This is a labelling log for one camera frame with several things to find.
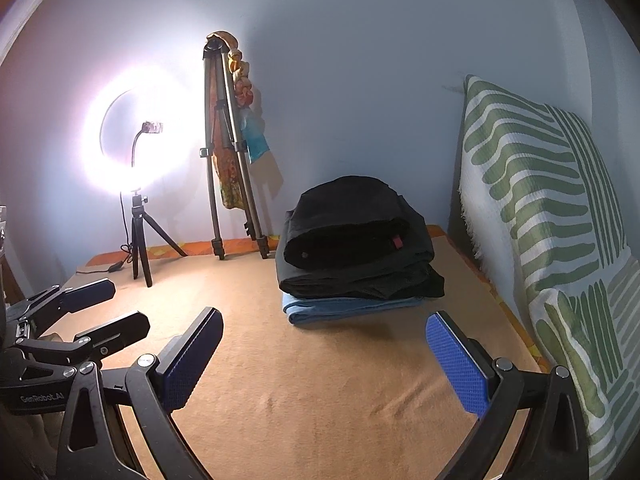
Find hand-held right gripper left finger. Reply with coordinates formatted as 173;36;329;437
52;306;224;480

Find black ring light cable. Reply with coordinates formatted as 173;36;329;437
75;194;137;276

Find folded grey pants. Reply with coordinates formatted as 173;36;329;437
276;210;437;295

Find folded blue pants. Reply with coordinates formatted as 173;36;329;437
281;293;427;330

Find orange floral bed sheet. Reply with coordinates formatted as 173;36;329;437
86;224;547;363

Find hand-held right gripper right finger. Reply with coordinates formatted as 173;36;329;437
425;311;591;480

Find colourful hanging cloth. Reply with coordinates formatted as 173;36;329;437
210;32;272;212

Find black pants with pink waistband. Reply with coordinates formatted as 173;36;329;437
282;176;435;269

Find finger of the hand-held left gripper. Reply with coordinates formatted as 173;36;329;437
19;310;152;367
17;278;117;335

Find green patterned white throw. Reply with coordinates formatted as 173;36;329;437
457;74;640;480

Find tall grey tripod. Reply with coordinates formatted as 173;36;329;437
200;32;271;262

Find tan blanket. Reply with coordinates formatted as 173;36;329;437
37;222;547;480

